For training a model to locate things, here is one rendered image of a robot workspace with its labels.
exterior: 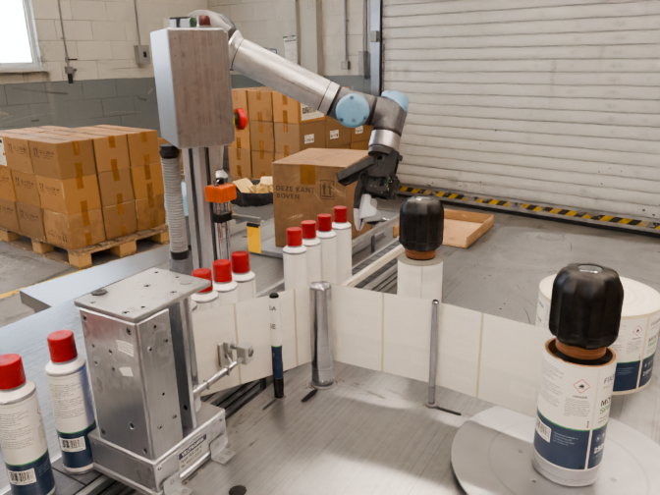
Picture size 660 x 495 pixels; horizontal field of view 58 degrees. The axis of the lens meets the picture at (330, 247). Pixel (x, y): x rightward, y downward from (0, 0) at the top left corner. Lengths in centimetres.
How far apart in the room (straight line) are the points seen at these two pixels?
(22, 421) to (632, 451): 82
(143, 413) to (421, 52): 532
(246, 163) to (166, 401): 458
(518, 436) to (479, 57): 485
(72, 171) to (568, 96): 385
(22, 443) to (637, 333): 92
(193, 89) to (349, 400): 57
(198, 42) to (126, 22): 636
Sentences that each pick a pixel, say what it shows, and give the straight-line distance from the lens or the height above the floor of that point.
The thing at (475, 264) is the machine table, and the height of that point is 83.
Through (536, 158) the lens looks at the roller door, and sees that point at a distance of 546.
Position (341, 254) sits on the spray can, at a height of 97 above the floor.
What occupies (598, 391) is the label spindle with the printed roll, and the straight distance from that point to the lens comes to 81.
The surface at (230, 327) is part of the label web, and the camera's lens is 95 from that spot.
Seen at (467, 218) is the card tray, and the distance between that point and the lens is 223.
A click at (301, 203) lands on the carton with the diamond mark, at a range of 180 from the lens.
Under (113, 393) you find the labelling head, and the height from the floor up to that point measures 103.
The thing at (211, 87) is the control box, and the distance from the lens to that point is 103.
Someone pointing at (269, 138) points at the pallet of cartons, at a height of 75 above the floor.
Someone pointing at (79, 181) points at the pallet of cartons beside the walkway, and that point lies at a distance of 448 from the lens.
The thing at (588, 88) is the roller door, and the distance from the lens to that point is 528.
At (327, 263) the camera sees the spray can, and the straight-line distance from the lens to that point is 135.
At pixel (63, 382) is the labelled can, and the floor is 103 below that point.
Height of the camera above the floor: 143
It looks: 18 degrees down
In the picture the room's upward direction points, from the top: 1 degrees counter-clockwise
